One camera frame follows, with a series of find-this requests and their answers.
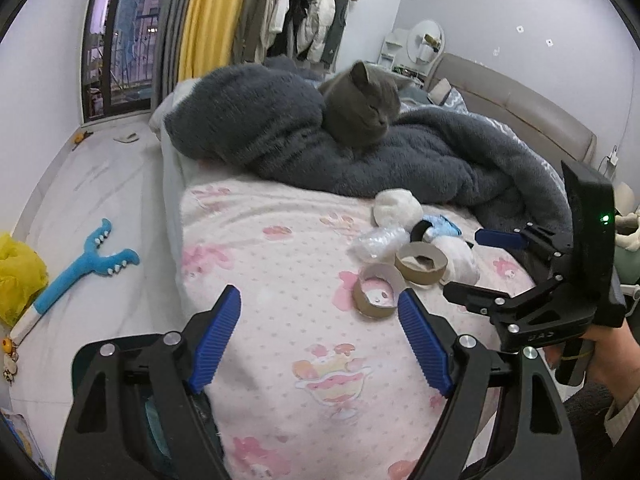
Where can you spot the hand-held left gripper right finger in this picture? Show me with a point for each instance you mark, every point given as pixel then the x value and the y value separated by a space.
pixel 425 350

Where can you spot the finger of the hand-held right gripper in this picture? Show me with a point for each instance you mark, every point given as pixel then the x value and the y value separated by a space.
pixel 475 297
pixel 500 238

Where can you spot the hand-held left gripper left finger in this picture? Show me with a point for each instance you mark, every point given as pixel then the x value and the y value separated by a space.
pixel 217 340

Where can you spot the white tissue ball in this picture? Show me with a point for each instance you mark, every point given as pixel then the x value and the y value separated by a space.
pixel 462 262
pixel 395 207

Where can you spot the blue printed plastic wrapper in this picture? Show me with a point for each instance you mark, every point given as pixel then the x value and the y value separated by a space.
pixel 445 225

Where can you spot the cardboard tape roll core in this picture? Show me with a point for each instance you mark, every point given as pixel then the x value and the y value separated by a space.
pixel 362 305
pixel 407 272

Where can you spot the black curved rubber piece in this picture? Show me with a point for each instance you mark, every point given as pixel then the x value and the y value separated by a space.
pixel 417 232

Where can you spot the dark teal waste bin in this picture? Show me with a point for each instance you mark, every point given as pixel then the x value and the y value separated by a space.
pixel 150 412

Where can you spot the clear plastic wrap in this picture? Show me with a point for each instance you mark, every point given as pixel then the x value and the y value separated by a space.
pixel 377 242

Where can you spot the person's right hand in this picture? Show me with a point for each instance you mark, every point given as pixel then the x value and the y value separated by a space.
pixel 612 360

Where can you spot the cream plush toy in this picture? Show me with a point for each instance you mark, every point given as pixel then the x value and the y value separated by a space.
pixel 630 225

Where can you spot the pink printed blanket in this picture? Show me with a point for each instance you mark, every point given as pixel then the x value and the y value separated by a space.
pixel 280 270

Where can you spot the beige padded headboard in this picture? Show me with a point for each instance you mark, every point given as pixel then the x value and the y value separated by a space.
pixel 525 105

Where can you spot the blue plush claw toy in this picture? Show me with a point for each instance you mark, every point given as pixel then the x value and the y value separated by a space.
pixel 85 265

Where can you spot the person's dark clothing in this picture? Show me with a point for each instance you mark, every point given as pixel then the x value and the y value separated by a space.
pixel 585 420

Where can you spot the light grey bedsheet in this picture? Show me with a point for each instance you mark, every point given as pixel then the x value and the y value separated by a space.
pixel 172 185

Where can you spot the grey cat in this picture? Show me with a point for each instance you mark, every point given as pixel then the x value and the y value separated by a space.
pixel 360 110

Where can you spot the white shelf unit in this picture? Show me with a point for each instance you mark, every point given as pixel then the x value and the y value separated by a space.
pixel 395 52

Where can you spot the round white vanity mirror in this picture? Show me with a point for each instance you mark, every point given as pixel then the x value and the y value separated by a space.
pixel 417 40

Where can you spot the blue printed package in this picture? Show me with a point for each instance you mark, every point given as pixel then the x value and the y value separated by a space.
pixel 17 435

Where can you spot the dark grey fleece blanket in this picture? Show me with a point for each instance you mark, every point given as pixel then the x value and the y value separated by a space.
pixel 280 125

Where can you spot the yellow and black tool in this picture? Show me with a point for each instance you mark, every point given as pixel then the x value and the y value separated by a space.
pixel 81 140

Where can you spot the dark grey hanging trousers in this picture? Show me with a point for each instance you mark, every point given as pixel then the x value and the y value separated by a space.
pixel 336 30

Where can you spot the white hanging jacket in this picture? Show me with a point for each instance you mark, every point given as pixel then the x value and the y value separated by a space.
pixel 320 15

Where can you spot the black hanging coat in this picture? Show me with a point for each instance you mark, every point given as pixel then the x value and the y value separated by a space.
pixel 295 10

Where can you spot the grey curtain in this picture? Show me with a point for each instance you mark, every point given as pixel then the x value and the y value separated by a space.
pixel 172 35

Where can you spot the dark framed window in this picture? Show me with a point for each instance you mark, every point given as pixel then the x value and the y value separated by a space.
pixel 125 35

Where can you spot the yellow curtain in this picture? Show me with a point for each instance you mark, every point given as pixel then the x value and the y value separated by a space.
pixel 210 15

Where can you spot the olive hanging coat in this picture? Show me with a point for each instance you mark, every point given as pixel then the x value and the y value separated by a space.
pixel 252 15

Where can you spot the white wall charger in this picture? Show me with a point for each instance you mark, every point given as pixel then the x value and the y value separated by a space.
pixel 611 156

